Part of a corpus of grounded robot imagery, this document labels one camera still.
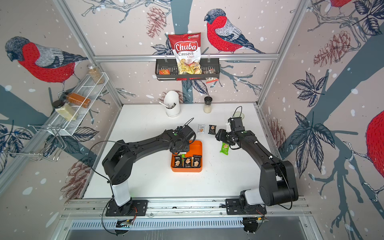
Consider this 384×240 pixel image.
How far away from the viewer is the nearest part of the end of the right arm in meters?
0.64

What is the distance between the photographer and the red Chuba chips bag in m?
0.81

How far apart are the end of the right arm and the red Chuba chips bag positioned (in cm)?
40

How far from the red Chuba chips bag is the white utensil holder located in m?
0.23
